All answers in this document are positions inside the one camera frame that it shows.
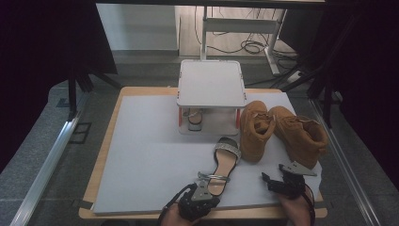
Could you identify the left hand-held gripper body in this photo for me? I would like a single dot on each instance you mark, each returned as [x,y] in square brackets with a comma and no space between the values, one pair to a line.
[194,207]

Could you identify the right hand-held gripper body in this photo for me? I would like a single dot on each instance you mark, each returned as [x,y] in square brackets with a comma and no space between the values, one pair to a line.
[291,183]

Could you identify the tan suede ankle boot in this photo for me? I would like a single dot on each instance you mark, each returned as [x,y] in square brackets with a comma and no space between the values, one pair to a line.
[252,141]
[301,138]

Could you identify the white two-tier shoe rack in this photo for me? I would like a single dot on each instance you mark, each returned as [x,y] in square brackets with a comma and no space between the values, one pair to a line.
[210,83]

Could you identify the person's left hand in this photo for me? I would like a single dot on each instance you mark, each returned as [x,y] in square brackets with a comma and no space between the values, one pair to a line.
[175,218]

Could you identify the person's right hand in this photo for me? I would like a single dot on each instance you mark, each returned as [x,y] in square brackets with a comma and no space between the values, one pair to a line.
[298,210]

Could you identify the black tape strip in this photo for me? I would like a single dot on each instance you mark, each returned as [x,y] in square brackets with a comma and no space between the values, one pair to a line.
[320,204]
[85,204]

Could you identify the white foam mat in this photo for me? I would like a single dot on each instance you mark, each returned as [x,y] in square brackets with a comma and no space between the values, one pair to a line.
[150,157]

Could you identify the black metal stand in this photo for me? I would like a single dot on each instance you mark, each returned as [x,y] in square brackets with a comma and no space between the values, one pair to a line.
[327,106]

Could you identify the wooden table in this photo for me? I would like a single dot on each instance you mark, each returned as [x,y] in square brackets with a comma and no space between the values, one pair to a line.
[102,163]

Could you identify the white power strip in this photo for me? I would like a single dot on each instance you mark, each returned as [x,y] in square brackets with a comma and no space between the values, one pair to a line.
[295,77]

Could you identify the dark curtain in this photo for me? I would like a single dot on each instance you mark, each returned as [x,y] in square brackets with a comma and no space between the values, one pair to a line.
[37,62]
[370,78]

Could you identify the black tripod stand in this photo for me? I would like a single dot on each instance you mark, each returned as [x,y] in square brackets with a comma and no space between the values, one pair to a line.
[72,94]

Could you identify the aluminium rail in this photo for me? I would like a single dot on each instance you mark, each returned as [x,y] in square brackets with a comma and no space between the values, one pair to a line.
[50,163]
[345,163]

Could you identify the white metal desk frame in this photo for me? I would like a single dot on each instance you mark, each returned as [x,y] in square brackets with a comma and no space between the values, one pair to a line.
[238,25]

